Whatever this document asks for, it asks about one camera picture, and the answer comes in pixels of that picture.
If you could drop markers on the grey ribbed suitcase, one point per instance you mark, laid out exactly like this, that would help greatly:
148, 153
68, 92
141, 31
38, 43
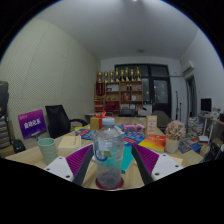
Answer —
5, 131

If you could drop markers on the yellow gift box red ribbon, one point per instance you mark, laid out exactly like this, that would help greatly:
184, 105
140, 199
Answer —
95, 122

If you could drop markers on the pink flowers in white pot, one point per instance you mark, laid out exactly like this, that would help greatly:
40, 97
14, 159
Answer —
175, 133

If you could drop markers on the dark suitcase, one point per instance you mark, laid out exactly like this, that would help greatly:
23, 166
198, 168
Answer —
4, 98

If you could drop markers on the grey upholstered chair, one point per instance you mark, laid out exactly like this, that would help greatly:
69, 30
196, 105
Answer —
162, 118

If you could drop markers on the clear plastic water bottle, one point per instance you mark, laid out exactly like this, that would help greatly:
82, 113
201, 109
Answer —
109, 156

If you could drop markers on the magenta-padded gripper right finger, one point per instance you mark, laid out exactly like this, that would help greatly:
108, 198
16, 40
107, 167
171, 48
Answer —
165, 165

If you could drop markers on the wooden shelf unit with trophies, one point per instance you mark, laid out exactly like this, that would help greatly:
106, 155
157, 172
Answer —
120, 95

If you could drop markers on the pale green cup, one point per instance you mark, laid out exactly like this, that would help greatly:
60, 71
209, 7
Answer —
47, 151

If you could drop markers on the white air conditioner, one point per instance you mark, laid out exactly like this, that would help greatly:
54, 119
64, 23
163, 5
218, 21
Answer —
187, 67

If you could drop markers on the black office chair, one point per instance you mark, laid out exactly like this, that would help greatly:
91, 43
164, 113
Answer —
56, 120

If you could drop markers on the flat round red coaster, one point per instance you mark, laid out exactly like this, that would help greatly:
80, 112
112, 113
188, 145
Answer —
97, 185

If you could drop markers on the pale yellow notebook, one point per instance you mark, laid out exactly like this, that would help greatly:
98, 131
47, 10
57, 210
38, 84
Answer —
69, 142

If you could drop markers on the orange standing card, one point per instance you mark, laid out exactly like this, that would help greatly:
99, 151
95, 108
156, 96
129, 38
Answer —
151, 125

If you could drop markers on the purple sign board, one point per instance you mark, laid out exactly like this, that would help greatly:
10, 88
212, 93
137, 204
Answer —
32, 124

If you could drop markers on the pink packet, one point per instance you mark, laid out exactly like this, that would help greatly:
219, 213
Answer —
133, 127

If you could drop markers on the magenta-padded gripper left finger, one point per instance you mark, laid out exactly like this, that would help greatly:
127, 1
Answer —
60, 166

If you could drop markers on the black framed glass door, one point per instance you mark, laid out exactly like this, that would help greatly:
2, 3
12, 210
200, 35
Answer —
160, 90

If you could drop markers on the orange book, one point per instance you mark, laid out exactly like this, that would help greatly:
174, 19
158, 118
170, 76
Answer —
153, 142

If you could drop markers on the black computer monitor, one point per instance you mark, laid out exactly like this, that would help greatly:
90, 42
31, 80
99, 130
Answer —
206, 104

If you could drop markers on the stack of books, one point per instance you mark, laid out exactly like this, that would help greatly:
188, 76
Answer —
195, 126

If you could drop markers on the blue book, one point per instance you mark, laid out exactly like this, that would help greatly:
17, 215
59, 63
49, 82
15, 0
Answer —
133, 138
86, 134

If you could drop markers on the black bag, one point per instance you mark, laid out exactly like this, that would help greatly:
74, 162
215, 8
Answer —
18, 146

